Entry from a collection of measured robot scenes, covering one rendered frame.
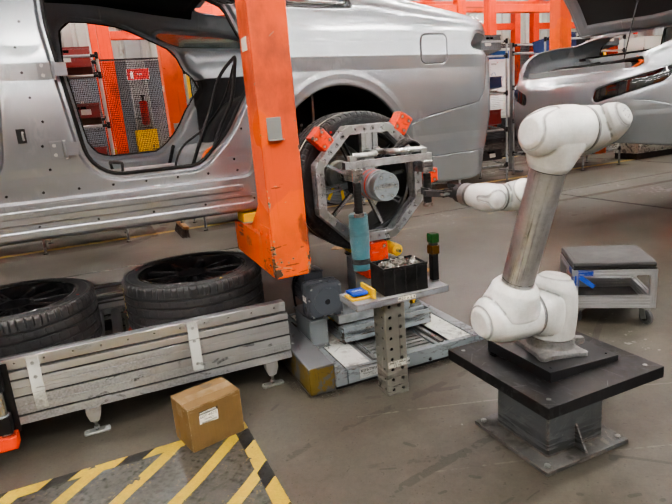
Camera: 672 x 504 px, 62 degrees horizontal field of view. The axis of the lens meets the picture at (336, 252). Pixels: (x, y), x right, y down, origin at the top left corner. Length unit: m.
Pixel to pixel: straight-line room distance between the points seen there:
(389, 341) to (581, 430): 0.78
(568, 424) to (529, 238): 0.69
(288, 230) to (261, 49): 0.72
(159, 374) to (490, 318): 1.38
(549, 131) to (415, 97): 1.65
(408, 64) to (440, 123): 0.37
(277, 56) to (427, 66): 1.13
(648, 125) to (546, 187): 3.08
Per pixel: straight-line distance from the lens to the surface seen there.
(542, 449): 2.12
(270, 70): 2.30
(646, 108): 4.71
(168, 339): 2.44
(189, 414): 2.20
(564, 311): 1.98
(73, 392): 2.49
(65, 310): 2.57
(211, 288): 2.52
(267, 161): 2.29
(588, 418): 2.18
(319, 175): 2.55
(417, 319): 2.92
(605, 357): 2.11
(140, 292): 2.61
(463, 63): 3.35
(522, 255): 1.77
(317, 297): 2.63
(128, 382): 2.49
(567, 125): 1.63
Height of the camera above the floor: 1.20
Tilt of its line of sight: 14 degrees down
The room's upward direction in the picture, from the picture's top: 5 degrees counter-clockwise
